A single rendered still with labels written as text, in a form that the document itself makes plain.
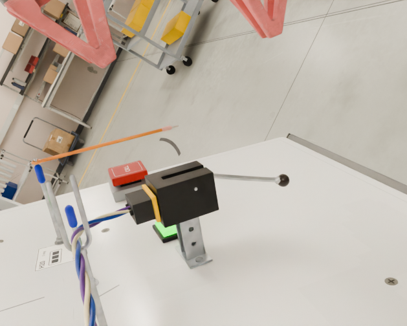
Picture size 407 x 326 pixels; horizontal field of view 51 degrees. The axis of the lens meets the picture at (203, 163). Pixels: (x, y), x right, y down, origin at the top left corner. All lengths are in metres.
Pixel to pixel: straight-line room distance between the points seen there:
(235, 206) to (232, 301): 0.18
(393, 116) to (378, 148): 0.15
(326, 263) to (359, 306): 0.06
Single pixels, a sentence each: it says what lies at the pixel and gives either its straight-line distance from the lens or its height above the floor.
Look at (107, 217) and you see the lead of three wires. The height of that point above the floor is 1.16.
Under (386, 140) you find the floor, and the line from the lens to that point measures 1.87.
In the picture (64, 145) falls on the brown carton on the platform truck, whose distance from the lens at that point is 7.65.
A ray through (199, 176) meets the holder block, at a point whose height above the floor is 1.11.
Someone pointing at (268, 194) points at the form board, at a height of 0.97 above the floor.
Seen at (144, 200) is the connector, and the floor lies 1.14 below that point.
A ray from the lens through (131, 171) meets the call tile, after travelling 0.60.
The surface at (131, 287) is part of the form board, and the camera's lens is 0.42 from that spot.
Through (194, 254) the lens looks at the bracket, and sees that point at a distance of 0.43.
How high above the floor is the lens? 1.27
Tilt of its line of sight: 25 degrees down
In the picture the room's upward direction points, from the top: 63 degrees counter-clockwise
